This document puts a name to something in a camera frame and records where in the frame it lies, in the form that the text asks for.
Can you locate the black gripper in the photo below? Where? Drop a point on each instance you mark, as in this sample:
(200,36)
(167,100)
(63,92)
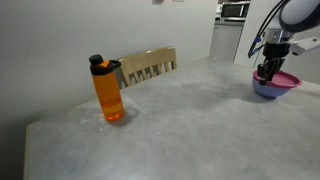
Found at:
(276,52)

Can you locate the pink plastic plate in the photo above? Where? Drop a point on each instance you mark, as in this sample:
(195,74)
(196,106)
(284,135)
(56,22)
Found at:
(283,79)

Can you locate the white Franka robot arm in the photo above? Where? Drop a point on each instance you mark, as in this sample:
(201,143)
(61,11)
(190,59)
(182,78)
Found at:
(298,15)

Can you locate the blue plastic bowl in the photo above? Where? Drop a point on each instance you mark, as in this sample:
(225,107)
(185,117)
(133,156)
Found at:
(271,90)

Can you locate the grey kitchen cabinet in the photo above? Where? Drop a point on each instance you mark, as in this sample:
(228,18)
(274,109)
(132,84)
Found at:
(226,41)

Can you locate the silver microwave oven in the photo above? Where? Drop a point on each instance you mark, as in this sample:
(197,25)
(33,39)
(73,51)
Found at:
(235,10)

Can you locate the wooden chair short back slats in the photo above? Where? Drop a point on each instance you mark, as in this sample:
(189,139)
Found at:
(146,60)

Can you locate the orange water bottle black cap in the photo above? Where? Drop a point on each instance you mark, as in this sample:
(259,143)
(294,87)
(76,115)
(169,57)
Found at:
(108,95)

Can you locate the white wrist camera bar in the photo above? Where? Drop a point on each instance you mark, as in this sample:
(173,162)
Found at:
(305,45)

